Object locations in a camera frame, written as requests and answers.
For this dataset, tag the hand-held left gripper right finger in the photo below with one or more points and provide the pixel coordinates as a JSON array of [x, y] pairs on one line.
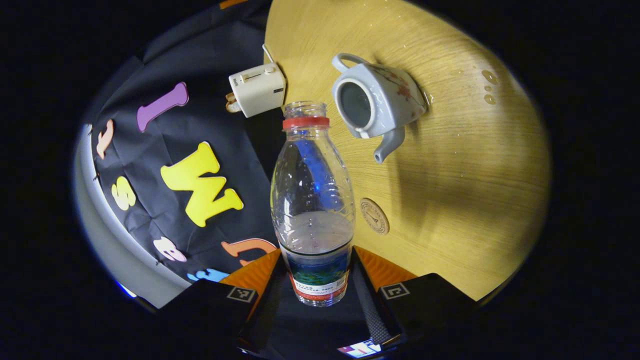
[[372, 310]]

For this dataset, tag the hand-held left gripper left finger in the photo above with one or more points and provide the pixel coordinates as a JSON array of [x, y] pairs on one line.
[[267, 310]]

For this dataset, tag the round wooden coaster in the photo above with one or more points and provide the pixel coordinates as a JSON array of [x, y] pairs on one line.
[[375, 216]]

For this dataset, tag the clear plastic water bottle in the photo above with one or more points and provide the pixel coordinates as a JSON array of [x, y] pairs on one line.
[[312, 225]]

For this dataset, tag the white ceramic teacup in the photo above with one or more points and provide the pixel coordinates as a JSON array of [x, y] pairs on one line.
[[390, 95]]

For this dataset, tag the computer monitor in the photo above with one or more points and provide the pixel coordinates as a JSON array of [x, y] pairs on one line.
[[360, 348]]

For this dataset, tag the black backdrop cloth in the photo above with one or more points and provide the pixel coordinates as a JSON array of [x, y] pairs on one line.
[[150, 165]]

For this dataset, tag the toast slices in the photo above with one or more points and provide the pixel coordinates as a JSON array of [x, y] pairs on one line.
[[231, 102]]

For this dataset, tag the white toaster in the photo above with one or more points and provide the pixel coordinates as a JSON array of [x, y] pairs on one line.
[[260, 90]]

